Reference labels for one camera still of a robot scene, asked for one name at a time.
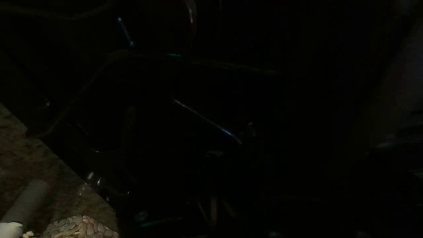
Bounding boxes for black gas stove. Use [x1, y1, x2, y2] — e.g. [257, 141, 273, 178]
[0, 0, 423, 238]

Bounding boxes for clear container of pasta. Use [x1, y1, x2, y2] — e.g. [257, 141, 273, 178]
[41, 215, 119, 238]

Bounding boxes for grey cylindrical roll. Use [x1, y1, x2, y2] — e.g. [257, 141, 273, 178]
[2, 180, 51, 225]

